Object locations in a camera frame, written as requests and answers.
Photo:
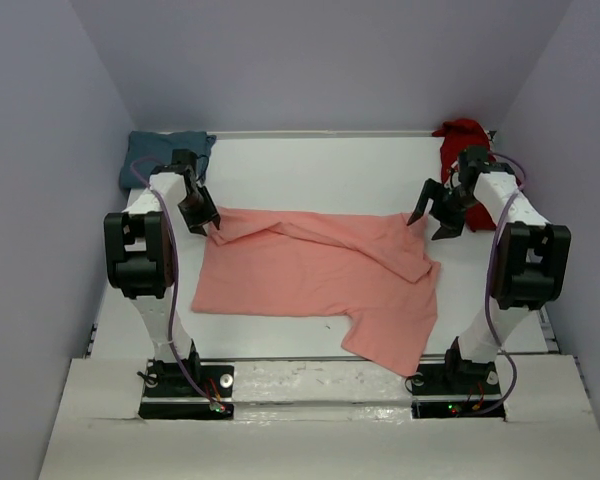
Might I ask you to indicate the aluminium front rail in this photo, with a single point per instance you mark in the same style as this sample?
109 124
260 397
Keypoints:
280 359

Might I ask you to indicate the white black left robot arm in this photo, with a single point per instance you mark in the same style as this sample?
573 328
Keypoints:
142 261

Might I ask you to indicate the folded teal t-shirt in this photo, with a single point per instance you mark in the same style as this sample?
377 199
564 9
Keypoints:
144 148

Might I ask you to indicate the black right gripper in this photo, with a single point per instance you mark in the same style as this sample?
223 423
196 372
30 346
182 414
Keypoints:
448 229

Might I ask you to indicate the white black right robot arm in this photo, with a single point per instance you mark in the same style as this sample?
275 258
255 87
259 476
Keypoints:
500 192

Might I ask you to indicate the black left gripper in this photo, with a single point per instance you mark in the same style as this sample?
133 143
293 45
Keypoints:
209 212

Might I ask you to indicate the crumpled red t-shirt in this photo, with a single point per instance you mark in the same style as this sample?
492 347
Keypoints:
458 151

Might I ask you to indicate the white table edge rail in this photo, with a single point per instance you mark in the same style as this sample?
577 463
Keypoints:
312 134

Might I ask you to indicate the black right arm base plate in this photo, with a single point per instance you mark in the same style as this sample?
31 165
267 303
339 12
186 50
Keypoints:
438 393

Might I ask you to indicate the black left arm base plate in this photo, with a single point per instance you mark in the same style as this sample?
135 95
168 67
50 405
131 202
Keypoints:
169 396

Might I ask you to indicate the pink t-shirt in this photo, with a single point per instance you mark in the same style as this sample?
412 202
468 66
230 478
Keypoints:
373 269

